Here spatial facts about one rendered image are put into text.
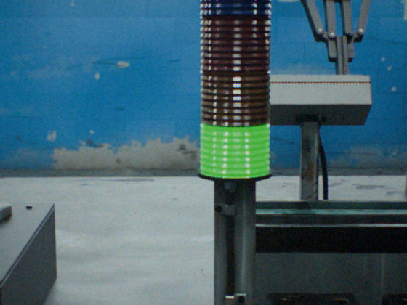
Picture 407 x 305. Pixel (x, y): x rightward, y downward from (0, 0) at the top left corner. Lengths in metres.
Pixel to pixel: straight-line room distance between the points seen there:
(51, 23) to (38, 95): 0.57
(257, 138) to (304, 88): 0.53
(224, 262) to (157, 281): 0.46
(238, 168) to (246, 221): 0.05
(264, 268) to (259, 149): 0.31
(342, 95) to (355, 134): 5.47
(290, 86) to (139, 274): 0.35
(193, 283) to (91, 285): 0.14
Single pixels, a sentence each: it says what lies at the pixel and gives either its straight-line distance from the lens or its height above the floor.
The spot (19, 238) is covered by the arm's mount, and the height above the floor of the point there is 0.91.
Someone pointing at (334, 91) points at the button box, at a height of 1.06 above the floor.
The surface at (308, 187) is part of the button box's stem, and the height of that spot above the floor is 0.92.
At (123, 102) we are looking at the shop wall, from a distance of 6.54.
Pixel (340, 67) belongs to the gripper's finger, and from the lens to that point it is 1.25.
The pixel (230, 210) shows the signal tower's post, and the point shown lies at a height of 1.00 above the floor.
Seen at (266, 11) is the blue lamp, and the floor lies 1.17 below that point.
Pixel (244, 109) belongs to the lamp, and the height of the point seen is 1.09.
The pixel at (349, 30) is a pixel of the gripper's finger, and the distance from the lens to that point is 1.29.
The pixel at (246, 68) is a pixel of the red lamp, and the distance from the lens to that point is 0.67.
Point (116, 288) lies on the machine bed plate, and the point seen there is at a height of 0.80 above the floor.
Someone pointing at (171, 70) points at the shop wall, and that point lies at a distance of 6.50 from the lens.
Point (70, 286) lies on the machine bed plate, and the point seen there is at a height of 0.80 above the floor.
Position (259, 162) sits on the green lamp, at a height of 1.04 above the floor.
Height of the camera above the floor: 1.16
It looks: 9 degrees down
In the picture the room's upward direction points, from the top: straight up
